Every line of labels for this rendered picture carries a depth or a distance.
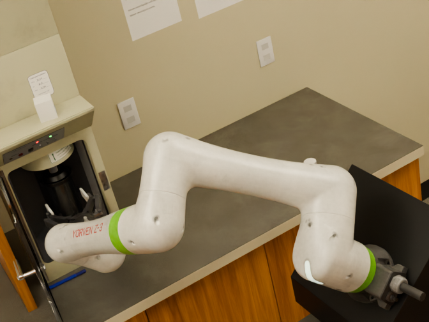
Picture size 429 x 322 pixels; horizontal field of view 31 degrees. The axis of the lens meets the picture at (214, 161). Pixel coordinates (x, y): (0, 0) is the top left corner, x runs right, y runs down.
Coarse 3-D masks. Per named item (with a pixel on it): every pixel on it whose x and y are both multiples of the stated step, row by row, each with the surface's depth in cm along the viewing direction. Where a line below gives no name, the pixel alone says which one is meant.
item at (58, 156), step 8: (72, 144) 244; (56, 152) 236; (64, 152) 238; (72, 152) 240; (40, 160) 235; (48, 160) 235; (56, 160) 236; (64, 160) 237; (24, 168) 238; (32, 168) 236; (40, 168) 235; (48, 168) 235
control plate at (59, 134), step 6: (54, 132) 220; (60, 132) 223; (42, 138) 219; (48, 138) 222; (60, 138) 227; (30, 144) 218; (36, 144) 221; (42, 144) 224; (48, 144) 227; (12, 150) 215; (18, 150) 217; (24, 150) 220; (6, 156) 217; (12, 156) 219; (18, 156) 222; (6, 162) 222
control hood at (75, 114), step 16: (80, 96) 228; (64, 112) 221; (80, 112) 219; (16, 128) 219; (32, 128) 217; (48, 128) 216; (64, 128) 222; (80, 128) 230; (0, 144) 212; (16, 144) 213; (0, 160) 218
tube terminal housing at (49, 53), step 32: (0, 64) 214; (32, 64) 218; (64, 64) 223; (0, 96) 217; (32, 96) 222; (64, 96) 227; (0, 128) 221; (32, 160) 230; (96, 160) 241; (0, 192) 236
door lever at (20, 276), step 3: (15, 261) 217; (18, 261) 217; (15, 264) 215; (18, 264) 215; (15, 267) 214; (18, 267) 214; (33, 267) 212; (18, 270) 213; (21, 270) 213; (33, 270) 212; (18, 273) 212; (21, 273) 211; (24, 273) 211; (27, 273) 211; (30, 273) 212; (33, 273) 212; (18, 276) 211; (21, 276) 211; (24, 276) 211; (27, 276) 212; (18, 279) 211; (21, 279) 211
